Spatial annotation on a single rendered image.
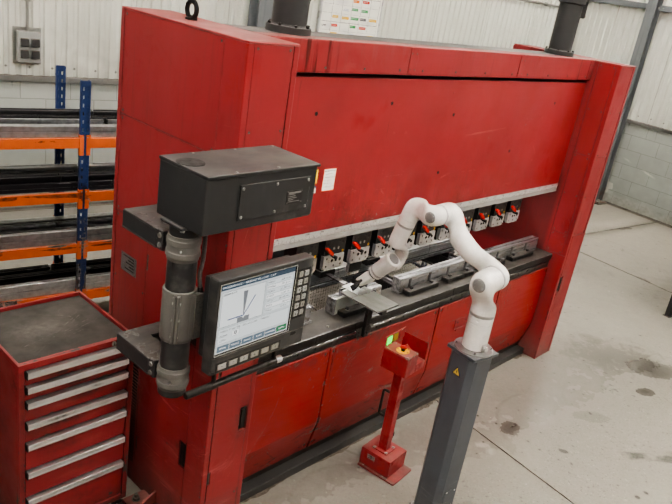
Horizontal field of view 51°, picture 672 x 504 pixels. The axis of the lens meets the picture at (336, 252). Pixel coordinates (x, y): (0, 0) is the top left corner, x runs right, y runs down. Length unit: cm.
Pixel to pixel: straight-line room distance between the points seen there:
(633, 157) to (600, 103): 602
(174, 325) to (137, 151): 104
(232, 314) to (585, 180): 352
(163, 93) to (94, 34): 426
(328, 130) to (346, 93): 19
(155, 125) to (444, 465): 215
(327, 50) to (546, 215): 288
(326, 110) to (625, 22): 866
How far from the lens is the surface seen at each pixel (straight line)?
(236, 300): 235
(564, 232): 548
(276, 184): 232
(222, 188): 217
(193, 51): 282
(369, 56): 331
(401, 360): 373
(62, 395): 310
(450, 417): 359
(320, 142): 322
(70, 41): 717
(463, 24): 1004
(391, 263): 357
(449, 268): 456
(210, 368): 242
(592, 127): 533
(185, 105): 287
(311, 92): 311
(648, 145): 1119
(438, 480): 379
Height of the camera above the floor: 255
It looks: 21 degrees down
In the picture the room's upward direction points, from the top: 10 degrees clockwise
